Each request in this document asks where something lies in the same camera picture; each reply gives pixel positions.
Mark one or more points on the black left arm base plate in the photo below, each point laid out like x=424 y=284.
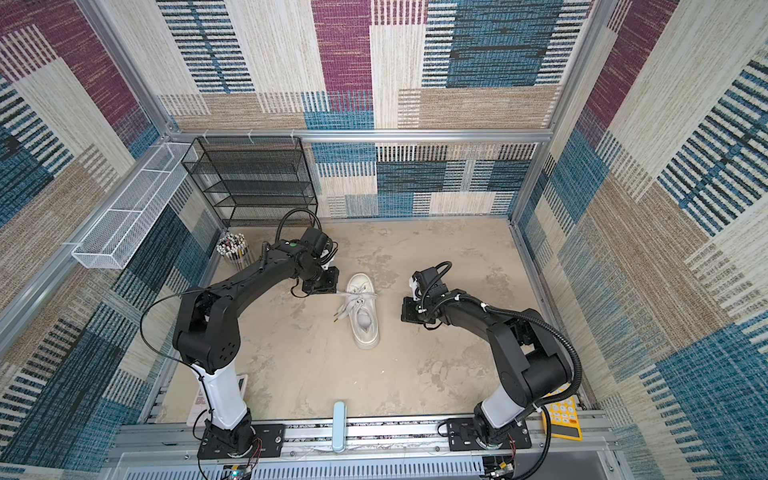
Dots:
x=249 y=442

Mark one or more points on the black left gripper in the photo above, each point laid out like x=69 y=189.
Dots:
x=330 y=286

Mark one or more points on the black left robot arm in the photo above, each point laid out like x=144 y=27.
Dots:
x=207 y=332

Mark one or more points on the clear tube of coloured pencils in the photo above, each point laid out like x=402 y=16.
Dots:
x=235 y=255

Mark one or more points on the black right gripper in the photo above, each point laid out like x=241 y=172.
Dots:
x=407 y=312

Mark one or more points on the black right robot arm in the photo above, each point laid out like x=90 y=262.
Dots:
x=536 y=364

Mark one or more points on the black wire mesh shelf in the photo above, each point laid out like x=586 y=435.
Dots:
x=251 y=181

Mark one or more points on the white wire mesh basket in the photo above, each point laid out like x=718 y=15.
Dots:
x=119 y=232

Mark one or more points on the yellow calculator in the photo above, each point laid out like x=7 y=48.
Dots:
x=564 y=419

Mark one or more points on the light blue handle bar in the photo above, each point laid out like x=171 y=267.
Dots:
x=339 y=426

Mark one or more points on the white canvas sneaker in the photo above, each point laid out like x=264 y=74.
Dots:
x=365 y=339

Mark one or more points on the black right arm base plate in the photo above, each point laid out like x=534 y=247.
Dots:
x=468 y=434

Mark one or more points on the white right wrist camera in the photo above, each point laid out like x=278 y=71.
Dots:
x=415 y=288

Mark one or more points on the pink white flat device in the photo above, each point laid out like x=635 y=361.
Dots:
x=200 y=405

